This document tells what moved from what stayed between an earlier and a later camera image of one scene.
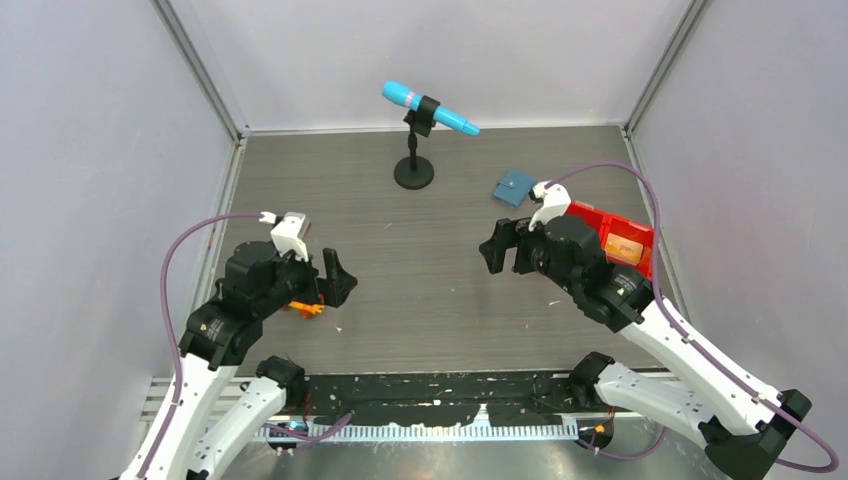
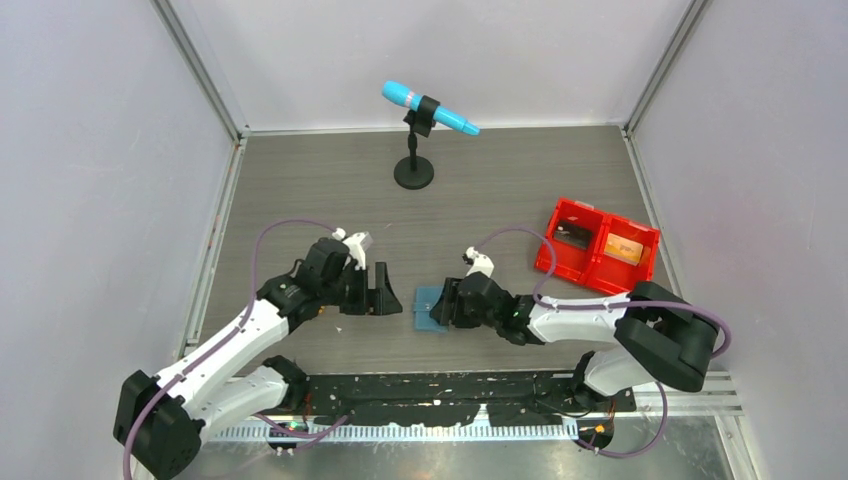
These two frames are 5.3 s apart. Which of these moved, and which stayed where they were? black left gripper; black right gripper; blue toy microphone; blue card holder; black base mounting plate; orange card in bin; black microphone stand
Moved: blue card holder; black right gripper; black left gripper
Stayed: black microphone stand; blue toy microphone; black base mounting plate; orange card in bin
